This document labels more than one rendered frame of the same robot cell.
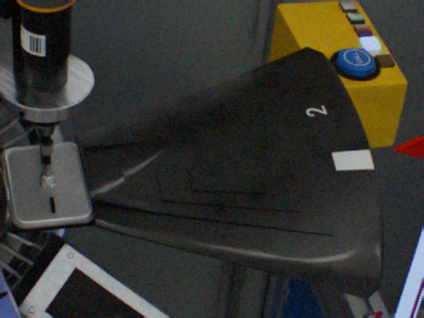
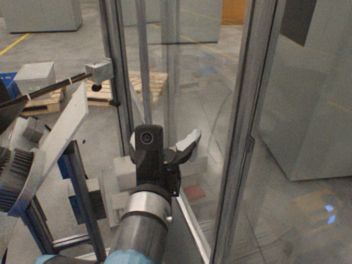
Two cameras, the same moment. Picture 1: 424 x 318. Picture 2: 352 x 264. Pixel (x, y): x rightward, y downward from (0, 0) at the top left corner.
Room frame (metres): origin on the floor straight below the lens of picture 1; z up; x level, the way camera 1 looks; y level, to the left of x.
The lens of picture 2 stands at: (1.34, -0.37, 1.78)
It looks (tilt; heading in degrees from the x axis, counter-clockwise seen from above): 35 degrees down; 94
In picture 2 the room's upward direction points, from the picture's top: straight up
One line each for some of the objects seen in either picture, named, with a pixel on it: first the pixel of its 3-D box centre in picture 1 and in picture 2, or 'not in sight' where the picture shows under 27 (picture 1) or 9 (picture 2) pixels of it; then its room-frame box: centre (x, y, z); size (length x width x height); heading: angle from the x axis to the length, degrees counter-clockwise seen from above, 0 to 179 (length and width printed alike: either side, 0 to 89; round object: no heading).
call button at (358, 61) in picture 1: (356, 62); not in sight; (0.97, -0.08, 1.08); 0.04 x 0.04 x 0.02
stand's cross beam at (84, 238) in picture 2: not in sight; (72, 241); (0.76, 0.37, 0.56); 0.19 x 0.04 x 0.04; 22
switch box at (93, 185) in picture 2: not in sight; (88, 201); (0.83, 0.49, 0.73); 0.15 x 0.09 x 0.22; 22
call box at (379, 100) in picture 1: (334, 78); not in sight; (1.02, -0.06, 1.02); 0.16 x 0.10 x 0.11; 22
